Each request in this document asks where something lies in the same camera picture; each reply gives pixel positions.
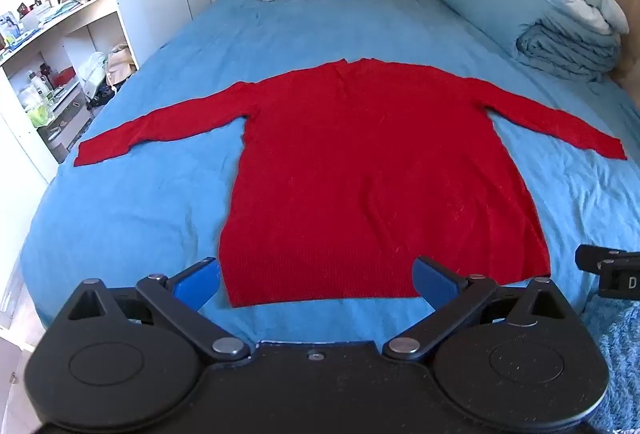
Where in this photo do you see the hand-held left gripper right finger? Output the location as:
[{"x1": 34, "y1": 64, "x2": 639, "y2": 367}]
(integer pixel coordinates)
[{"x1": 382, "y1": 256, "x2": 573, "y2": 361}]

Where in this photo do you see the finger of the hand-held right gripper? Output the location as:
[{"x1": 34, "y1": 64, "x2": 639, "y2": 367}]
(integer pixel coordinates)
[{"x1": 575, "y1": 244, "x2": 616, "y2": 271}]

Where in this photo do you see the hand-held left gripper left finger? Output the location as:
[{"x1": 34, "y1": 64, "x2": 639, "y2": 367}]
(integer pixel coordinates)
[{"x1": 67, "y1": 257, "x2": 251, "y2": 361}]

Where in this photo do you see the red knit sweater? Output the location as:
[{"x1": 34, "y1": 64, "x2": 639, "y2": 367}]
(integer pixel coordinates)
[{"x1": 74, "y1": 58, "x2": 628, "y2": 308}]

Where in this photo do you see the blue fluffy rug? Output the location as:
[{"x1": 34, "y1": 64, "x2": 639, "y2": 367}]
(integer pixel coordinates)
[{"x1": 581, "y1": 293, "x2": 640, "y2": 433}]

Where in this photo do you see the bed with blue sheet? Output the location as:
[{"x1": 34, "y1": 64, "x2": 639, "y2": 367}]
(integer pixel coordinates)
[{"x1": 20, "y1": 0, "x2": 640, "y2": 350}]

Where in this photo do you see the beige bag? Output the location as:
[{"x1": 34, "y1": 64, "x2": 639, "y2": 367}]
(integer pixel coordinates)
[{"x1": 104, "y1": 43, "x2": 139, "y2": 86}]

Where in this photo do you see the white plastic bag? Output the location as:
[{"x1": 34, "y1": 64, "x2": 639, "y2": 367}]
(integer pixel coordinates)
[{"x1": 79, "y1": 52, "x2": 109, "y2": 98}]

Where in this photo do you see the folded blue duvet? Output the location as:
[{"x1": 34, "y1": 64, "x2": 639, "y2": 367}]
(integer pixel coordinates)
[{"x1": 430, "y1": 0, "x2": 623, "y2": 82}]

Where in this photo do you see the red box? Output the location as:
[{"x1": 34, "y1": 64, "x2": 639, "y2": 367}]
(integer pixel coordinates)
[{"x1": 50, "y1": 67, "x2": 77, "y2": 88}]

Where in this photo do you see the white bottle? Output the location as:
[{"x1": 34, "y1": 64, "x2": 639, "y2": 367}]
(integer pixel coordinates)
[{"x1": 27, "y1": 71, "x2": 49, "y2": 102}]

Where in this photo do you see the white shelf unit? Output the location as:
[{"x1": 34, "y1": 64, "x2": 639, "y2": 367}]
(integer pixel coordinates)
[{"x1": 0, "y1": 0, "x2": 142, "y2": 165}]

